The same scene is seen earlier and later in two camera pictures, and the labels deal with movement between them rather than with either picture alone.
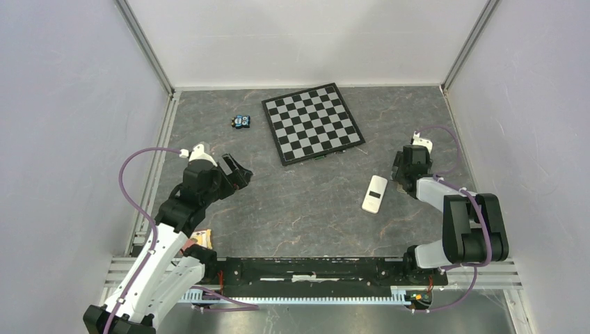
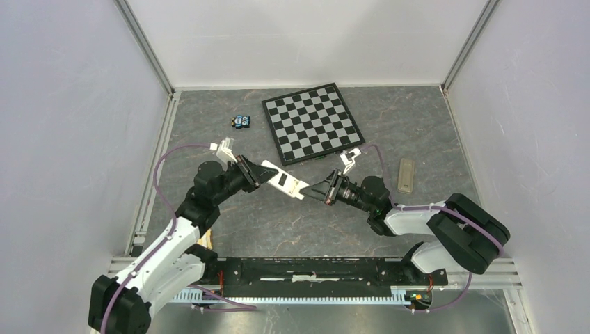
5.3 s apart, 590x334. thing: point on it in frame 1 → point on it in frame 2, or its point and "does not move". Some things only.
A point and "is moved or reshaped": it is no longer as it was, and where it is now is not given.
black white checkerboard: x=311 y=122 does not move
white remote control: x=373 y=198 is moved or reshaped
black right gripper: x=396 y=168 → x=323 y=191
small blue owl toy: x=241 y=122 does not move
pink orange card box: x=202 y=238 does not move
